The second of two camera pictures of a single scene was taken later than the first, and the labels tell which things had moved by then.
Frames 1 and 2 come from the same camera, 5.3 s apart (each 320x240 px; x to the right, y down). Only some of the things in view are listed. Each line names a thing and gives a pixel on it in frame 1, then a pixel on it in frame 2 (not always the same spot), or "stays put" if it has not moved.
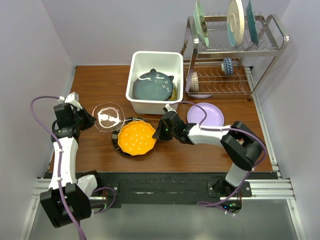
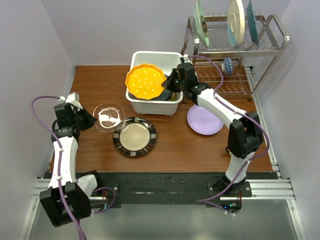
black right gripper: (159, 134) to (168, 84)
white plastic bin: (169, 63) stays put
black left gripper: (90, 120) stays put
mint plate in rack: (201, 23) stays put
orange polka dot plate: (135, 138) to (144, 81)
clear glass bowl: (110, 117) stays put
